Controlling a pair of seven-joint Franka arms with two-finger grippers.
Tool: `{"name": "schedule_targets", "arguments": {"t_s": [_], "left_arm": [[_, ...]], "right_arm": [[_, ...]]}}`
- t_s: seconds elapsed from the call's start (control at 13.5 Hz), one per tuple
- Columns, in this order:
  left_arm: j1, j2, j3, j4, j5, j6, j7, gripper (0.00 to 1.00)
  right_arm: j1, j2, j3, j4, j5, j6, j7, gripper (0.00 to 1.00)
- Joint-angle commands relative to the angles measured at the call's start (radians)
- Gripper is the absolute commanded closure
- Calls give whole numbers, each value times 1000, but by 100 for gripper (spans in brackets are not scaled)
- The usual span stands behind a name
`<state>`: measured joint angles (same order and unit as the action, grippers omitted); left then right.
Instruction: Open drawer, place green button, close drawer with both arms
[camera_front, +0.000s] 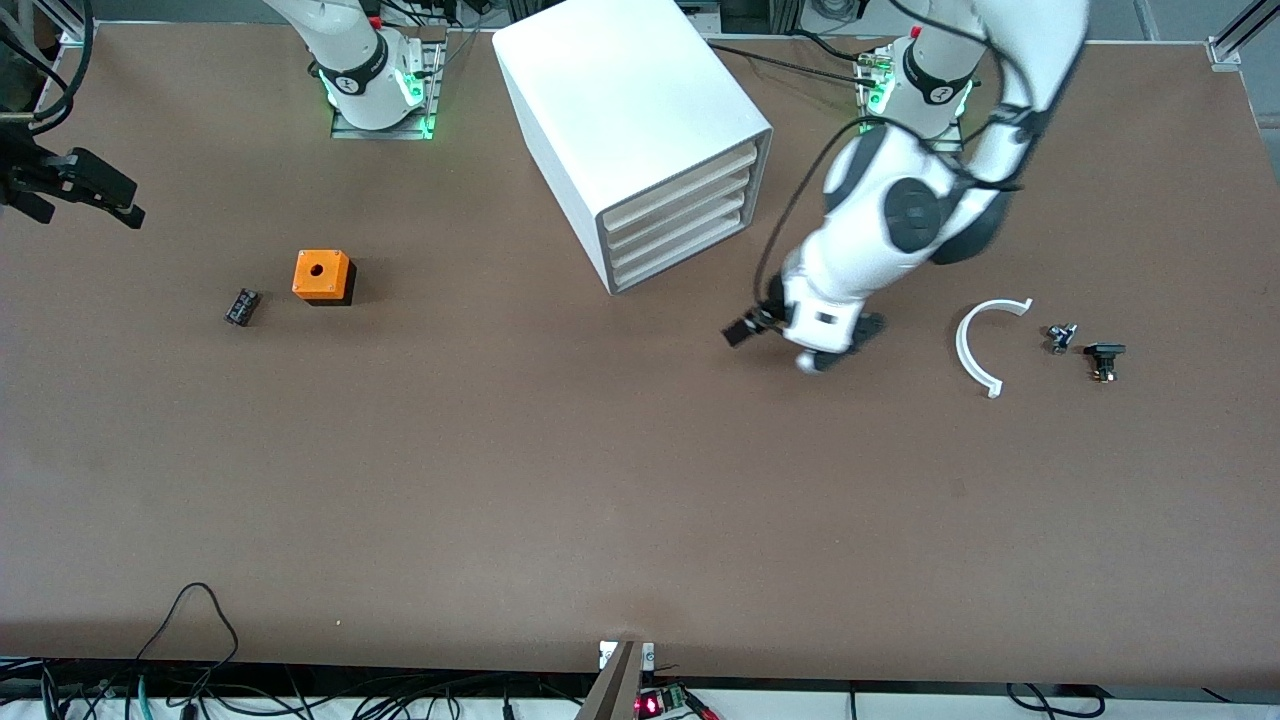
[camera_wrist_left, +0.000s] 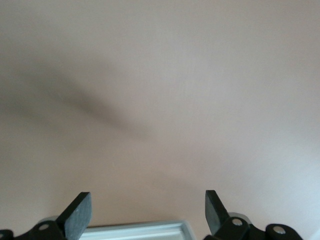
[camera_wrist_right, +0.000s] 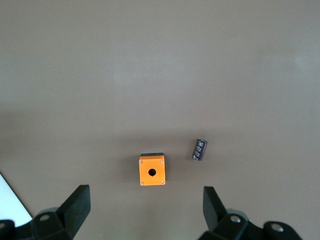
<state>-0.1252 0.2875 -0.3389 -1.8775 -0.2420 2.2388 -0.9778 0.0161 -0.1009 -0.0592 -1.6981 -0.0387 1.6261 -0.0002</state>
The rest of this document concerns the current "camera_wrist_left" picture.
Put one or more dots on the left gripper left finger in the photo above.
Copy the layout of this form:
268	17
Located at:
76	217

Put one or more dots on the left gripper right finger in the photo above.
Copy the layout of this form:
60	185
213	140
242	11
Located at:
215	212

